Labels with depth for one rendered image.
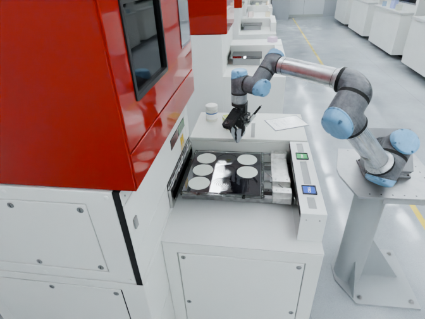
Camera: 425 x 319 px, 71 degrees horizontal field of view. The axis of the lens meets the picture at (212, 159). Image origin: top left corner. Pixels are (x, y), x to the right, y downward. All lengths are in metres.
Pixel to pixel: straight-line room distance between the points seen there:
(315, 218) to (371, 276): 1.19
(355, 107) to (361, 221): 0.87
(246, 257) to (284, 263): 0.15
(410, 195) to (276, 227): 0.67
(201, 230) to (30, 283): 0.67
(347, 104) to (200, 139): 0.80
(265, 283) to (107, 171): 0.82
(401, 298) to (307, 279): 1.04
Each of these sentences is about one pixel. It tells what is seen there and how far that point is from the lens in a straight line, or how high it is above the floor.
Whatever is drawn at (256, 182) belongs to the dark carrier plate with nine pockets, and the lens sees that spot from 1.38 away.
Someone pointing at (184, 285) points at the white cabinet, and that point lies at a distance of 1.43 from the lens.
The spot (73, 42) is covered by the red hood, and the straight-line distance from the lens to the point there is 0.71.
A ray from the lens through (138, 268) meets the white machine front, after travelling 1.06.
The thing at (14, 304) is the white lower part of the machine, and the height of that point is 0.60.
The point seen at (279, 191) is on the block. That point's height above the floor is 0.91.
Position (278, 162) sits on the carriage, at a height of 0.88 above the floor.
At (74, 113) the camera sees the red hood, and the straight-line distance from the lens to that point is 0.78.
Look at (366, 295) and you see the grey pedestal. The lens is 2.21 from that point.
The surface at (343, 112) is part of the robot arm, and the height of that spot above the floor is 1.29.
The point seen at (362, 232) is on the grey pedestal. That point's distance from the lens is 1.91.
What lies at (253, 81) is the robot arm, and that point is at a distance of 1.32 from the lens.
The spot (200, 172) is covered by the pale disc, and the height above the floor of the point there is 0.90.
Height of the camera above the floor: 1.71
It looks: 32 degrees down
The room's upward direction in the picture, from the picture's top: 3 degrees counter-clockwise
